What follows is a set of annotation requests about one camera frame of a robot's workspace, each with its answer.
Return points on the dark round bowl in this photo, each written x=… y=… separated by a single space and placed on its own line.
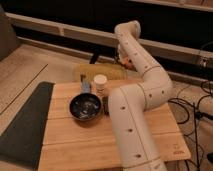
x=85 y=106

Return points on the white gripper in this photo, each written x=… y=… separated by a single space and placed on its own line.
x=124 y=59

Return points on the white cylindrical container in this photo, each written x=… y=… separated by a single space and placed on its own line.
x=100 y=82

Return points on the wooden table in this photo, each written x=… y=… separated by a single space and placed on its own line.
x=71 y=145

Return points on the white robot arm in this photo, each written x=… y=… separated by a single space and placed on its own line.
x=127 y=103

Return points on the dark grey floor mat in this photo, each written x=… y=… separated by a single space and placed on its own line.
x=22 y=140

